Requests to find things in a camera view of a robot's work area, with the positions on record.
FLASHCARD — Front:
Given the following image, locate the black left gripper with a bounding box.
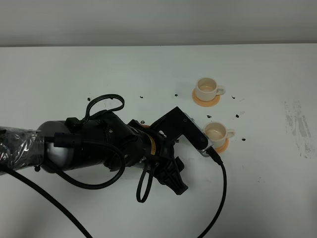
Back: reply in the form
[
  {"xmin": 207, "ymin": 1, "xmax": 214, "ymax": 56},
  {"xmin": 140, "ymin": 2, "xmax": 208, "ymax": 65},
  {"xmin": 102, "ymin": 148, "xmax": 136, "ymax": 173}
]
[{"xmin": 127, "ymin": 119, "xmax": 188, "ymax": 195}]

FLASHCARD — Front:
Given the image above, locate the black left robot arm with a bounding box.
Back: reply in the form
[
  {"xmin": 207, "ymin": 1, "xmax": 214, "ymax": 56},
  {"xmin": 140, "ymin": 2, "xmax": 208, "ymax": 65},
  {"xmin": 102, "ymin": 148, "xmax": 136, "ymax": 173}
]
[{"xmin": 0, "ymin": 115, "xmax": 187, "ymax": 195}]

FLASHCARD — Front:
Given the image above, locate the orange near cup coaster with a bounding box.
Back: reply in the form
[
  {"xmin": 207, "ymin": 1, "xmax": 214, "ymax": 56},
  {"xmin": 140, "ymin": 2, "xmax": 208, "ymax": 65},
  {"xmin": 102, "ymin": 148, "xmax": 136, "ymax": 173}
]
[{"xmin": 215, "ymin": 138, "xmax": 229, "ymax": 153}]

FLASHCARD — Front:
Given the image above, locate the orange cup coaster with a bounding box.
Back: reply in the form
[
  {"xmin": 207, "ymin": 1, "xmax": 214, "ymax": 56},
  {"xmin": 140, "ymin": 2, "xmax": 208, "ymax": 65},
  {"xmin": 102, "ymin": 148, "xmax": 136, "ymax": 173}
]
[
  {"xmin": 192, "ymin": 89, "xmax": 220, "ymax": 107},
  {"xmin": 215, "ymin": 138, "xmax": 229, "ymax": 153}
]

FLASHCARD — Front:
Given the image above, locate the white near teacup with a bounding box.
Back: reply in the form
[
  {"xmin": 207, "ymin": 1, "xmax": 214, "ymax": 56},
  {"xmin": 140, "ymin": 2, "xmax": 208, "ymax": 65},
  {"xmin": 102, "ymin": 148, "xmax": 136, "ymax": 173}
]
[{"xmin": 203, "ymin": 121, "xmax": 235, "ymax": 149}]

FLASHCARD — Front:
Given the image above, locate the white teacup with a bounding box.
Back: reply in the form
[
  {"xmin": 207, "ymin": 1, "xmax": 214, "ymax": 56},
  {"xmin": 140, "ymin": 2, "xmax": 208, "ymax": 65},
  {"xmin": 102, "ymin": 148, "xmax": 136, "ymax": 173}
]
[
  {"xmin": 195, "ymin": 77, "xmax": 226, "ymax": 102},
  {"xmin": 203, "ymin": 121, "xmax": 235, "ymax": 149}
]

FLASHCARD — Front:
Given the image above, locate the orange far cup coaster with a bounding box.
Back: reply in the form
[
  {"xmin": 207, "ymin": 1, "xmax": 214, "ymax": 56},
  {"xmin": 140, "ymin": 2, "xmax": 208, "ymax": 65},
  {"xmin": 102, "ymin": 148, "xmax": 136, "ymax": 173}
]
[{"xmin": 192, "ymin": 89, "xmax": 220, "ymax": 107}]

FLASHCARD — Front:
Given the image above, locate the white far teacup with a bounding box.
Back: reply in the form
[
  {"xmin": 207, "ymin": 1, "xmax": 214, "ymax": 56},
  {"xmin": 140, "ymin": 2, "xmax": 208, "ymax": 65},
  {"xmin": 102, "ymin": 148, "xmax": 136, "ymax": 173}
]
[{"xmin": 195, "ymin": 77, "xmax": 226, "ymax": 102}]

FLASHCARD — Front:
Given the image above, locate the black left camera cable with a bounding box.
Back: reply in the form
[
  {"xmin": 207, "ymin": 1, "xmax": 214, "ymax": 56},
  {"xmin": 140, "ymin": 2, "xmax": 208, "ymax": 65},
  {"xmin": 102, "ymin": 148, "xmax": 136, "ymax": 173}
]
[{"xmin": 0, "ymin": 93, "xmax": 227, "ymax": 238}]

